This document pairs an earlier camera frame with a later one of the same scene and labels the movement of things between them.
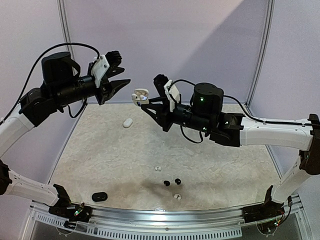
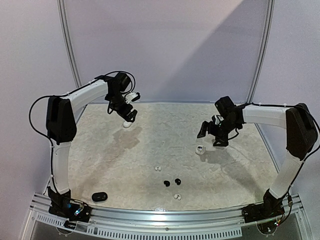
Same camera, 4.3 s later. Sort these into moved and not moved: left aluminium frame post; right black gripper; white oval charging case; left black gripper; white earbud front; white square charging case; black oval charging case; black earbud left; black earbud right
Moved: right black gripper; white square charging case; left black gripper
Not moved: black oval charging case; black earbud left; white oval charging case; white earbud front; black earbud right; left aluminium frame post
